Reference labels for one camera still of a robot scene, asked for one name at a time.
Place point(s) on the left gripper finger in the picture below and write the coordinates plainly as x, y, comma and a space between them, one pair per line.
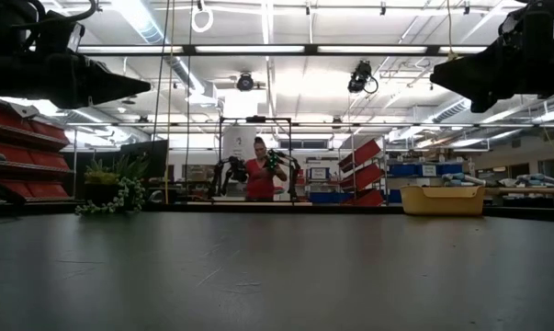
88, 97
106, 79

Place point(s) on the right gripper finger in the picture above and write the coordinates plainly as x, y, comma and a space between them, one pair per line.
474, 66
481, 94

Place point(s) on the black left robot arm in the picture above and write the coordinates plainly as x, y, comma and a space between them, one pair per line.
1, 73

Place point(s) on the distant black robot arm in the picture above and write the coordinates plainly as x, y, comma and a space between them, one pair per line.
235, 170
276, 161

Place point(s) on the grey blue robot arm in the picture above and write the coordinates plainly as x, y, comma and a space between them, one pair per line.
540, 180
465, 179

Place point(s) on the potted succulent plant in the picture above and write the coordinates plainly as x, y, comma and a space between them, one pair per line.
99, 177

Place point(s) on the distant black monitor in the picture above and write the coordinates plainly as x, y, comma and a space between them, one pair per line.
148, 158

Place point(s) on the large red bin rack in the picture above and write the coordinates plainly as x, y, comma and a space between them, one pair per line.
10, 154

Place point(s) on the wooden bench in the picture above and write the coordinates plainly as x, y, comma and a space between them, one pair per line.
534, 190

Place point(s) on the yellow plastic bin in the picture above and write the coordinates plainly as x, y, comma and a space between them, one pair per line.
442, 200

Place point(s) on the brown cardboard box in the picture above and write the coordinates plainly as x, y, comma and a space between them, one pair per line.
197, 173

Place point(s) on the small red bin rack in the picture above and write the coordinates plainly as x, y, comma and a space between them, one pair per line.
361, 177

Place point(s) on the overhead LED light bar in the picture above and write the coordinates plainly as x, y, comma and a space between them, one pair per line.
249, 49

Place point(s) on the white framed sign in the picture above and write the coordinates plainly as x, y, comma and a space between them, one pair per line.
319, 174

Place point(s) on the wide blue storage bin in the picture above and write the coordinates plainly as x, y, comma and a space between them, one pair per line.
331, 198

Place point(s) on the person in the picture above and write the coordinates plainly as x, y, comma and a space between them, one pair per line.
260, 179

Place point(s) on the distant black metal frame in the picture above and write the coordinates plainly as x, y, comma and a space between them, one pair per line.
256, 119

